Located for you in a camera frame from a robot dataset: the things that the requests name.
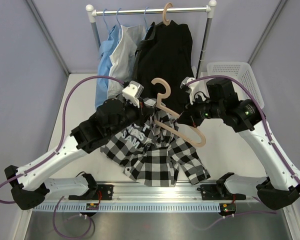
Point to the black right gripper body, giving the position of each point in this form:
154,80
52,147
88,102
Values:
197,112

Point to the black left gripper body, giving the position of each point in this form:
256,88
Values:
136,113

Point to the wooden hanger of checkered shirt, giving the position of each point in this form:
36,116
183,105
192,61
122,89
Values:
159,105

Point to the black white checkered shirt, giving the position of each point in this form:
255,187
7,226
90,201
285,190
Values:
154,156

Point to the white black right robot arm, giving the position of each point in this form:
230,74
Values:
281,185

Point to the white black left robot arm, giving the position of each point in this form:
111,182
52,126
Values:
32,183

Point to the light blue shirt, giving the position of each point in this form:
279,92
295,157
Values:
106,49

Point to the dark pinstriped shirt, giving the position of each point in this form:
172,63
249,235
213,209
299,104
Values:
143,47

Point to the wooden hanger of black shirt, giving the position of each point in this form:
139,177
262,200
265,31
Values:
164,13

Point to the white plastic basket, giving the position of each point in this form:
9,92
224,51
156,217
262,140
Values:
242,72

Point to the metal clothes rack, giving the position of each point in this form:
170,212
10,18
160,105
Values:
209,9

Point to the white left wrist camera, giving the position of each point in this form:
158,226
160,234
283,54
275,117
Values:
132,93

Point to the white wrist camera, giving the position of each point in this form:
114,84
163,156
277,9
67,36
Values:
193,89
132,93

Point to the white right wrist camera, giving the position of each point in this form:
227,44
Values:
193,89

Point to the aluminium mounting rail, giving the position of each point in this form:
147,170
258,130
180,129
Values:
139,193

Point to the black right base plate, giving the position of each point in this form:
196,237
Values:
213,191

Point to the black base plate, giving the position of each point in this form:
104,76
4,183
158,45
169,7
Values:
104,193
213,191

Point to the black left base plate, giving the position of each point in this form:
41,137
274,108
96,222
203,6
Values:
104,193

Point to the white slotted cable duct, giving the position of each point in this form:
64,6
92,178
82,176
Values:
112,207

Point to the blue wire hanger right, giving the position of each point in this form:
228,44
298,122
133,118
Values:
147,26

